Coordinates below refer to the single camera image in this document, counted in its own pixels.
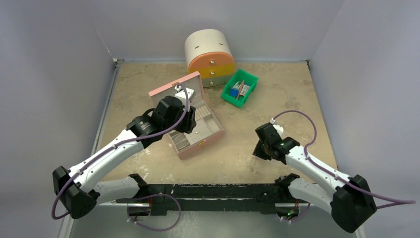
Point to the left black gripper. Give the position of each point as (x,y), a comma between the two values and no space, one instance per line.
(189,122)

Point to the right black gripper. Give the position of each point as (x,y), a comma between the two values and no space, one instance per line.
(262,148)

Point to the pink jewelry box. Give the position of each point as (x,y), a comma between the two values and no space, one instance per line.
(207,130)

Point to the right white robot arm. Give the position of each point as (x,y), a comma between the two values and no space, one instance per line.
(345,198)

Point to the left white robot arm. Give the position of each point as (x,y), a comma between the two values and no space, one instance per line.
(76,189)

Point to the blue box in bin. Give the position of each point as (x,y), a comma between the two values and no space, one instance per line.
(233,92)

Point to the red white small box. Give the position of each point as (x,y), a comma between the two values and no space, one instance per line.
(245,90)

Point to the green plastic bin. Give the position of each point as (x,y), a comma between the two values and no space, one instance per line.
(235,82)

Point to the cream orange drawer cabinet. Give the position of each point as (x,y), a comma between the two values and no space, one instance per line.
(207,52)

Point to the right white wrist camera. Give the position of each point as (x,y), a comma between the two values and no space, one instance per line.
(277,127)

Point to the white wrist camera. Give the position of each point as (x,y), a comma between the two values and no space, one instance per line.
(277,127)
(184,94)

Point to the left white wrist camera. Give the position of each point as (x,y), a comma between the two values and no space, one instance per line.
(184,94)

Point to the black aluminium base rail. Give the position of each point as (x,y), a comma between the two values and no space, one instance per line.
(265,198)

